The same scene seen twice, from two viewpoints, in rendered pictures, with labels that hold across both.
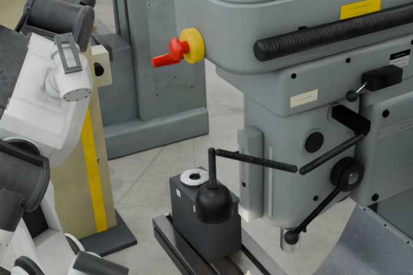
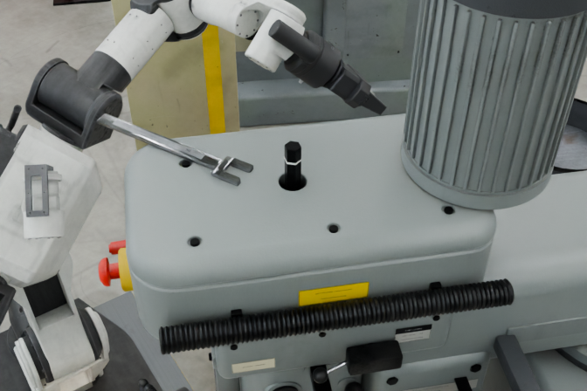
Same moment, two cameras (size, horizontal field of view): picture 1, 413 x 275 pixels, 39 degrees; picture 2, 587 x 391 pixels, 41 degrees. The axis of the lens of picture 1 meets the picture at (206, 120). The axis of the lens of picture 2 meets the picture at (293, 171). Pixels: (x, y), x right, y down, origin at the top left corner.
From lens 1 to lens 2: 0.70 m
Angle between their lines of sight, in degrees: 19
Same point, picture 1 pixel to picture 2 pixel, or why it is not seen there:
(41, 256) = (45, 339)
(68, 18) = (79, 110)
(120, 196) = not seen: hidden behind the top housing
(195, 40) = (123, 273)
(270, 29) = (186, 312)
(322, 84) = (283, 353)
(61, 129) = (31, 263)
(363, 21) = (321, 320)
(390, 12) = (370, 310)
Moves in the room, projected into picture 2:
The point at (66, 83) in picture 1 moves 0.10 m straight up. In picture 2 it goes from (29, 227) to (14, 183)
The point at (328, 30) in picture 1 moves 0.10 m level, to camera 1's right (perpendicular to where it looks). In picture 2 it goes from (263, 328) to (342, 349)
